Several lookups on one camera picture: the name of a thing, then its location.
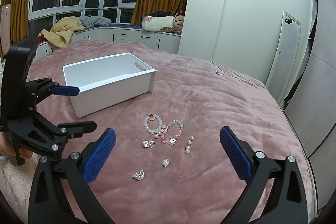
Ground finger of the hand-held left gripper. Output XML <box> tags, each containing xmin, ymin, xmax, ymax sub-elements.
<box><xmin>7</xmin><ymin>108</ymin><xmax>97</xmax><ymax>161</ymax></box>
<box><xmin>24</xmin><ymin>77</ymin><xmax>80</xmax><ymax>109</ymax></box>

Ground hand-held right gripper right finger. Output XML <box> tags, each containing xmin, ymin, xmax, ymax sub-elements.
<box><xmin>219</xmin><ymin>126</ymin><xmax>308</xmax><ymax>224</ymax></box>

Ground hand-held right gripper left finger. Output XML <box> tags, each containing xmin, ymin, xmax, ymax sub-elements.
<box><xmin>28</xmin><ymin>128</ymin><xmax>116</xmax><ymax>224</ymax></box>

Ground silver moon earring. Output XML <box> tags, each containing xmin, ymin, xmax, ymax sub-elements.
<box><xmin>132</xmin><ymin>169</ymin><xmax>146</xmax><ymax>181</ymax></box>

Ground white plastic storage box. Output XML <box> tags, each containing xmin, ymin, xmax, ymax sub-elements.
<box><xmin>62</xmin><ymin>52</ymin><xmax>158</xmax><ymax>118</ymax></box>

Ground white bead bracelet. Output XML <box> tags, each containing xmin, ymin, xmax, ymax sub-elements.
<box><xmin>143</xmin><ymin>114</ymin><xmax>165</xmax><ymax>135</ymax></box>

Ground colourful bead bracelet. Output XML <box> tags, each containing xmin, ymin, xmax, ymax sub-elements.
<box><xmin>160</xmin><ymin>119</ymin><xmax>186</xmax><ymax>146</ymax></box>

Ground person's left hand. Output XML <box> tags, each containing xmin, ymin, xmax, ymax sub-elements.
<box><xmin>0</xmin><ymin>132</ymin><xmax>33</xmax><ymax>161</ymax></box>

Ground pink chair back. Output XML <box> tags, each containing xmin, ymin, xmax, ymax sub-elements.
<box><xmin>0</xmin><ymin>4</ymin><xmax>12</xmax><ymax>57</ymax></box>

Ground pink plush blanket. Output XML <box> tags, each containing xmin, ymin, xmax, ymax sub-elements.
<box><xmin>25</xmin><ymin>40</ymin><xmax>312</xmax><ymax>224</ymax></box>

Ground yellow fleece blanket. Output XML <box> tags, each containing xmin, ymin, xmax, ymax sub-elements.
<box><xmin>41</xmin><ymin>16</ymin><xmax>85</xmax><ymax>47</ymax></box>

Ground grey clothes pile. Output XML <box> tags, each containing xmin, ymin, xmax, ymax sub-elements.
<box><xmin>79</xmin><ymin>14</ymin><xmax>112</xmax><ymax>29</ymax></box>

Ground fluffy cream rug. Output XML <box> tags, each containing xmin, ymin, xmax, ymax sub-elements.
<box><xmin>0</xmin><ymin>156</ymin><xmax>36</xmax><ymax>205</ymax></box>

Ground white window seat cabinets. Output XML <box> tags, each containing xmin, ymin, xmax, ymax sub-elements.
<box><xmin>28</xmin><ymin>23</ymin><xmax>182</xmax><ymax>62</ymax></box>

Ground grey wood-grain wardrobe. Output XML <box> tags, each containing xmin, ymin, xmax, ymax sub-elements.
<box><xmin>284</xmin><ymin>0</ymin><xmax>336</xmax><ymax>159</ymax></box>

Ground folded pink blanket pile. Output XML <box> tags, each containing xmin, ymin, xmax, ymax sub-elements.
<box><xmin>173</xmin><ymin>11</ymin><xmax>186</xmax><ymax>34</ymax></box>

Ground white charging cable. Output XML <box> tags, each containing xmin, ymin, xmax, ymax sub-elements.
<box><xmin>209</xmin><ymin>60</ymin><xmax>259</xmax><ymax>87</ymax></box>

